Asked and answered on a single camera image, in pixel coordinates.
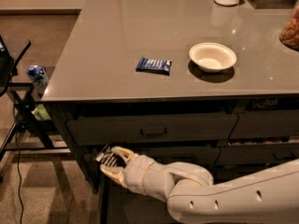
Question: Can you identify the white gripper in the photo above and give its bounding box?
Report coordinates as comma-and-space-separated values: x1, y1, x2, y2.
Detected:
100, 147, 155, 195

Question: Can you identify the black rxbar chocolate bar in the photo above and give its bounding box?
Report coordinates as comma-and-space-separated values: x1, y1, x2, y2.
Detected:
94, 144, 126, 167

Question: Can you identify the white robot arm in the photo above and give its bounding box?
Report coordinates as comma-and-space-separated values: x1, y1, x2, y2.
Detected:
96, 146, 299, 224

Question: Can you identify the open bottom grey drawer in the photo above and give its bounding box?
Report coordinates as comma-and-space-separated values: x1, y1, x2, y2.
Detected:
96, 167, 216, 224

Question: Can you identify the top left grey drawer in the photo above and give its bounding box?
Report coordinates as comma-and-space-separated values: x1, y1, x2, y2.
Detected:
67, 113, 237, 146

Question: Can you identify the middle left grey drawer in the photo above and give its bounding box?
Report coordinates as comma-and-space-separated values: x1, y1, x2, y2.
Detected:
80, 143, 221, 172

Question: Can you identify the bottom right grey drawer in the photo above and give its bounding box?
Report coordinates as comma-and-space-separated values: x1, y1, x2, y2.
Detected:
209, 163, 278, 181

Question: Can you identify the grey counter cabinet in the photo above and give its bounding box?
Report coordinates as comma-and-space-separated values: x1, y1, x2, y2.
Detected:
43, 0, 299, 187

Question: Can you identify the middle right grey drawer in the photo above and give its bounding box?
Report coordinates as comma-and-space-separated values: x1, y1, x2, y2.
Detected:
216, 143, 299, 165

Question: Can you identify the black snack bag in drawer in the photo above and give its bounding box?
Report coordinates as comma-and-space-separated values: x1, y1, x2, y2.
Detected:
246, 98, 299, 111

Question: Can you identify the top right grey drawer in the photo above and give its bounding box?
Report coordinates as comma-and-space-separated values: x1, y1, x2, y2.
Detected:
230, 110, 299, 139

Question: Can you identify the green packet on cart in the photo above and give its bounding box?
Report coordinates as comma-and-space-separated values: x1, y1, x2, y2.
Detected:
33, 105, 50, 120

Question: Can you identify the black side cart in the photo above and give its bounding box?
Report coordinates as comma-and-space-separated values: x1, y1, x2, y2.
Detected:
0, 36, 67, 160

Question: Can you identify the blue candy bar wrapper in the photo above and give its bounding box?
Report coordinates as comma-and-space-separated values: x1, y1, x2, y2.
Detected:
135, 57, 172, 76

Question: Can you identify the white paper bowl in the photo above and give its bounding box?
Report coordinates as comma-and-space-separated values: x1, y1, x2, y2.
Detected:
189, 42, 236, 73

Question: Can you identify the glass jar of nuts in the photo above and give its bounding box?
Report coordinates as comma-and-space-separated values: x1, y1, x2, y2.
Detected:
279, 0, 299, 50

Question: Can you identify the black power cable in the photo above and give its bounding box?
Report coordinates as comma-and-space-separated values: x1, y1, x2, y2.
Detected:
12, 103, 26, 224

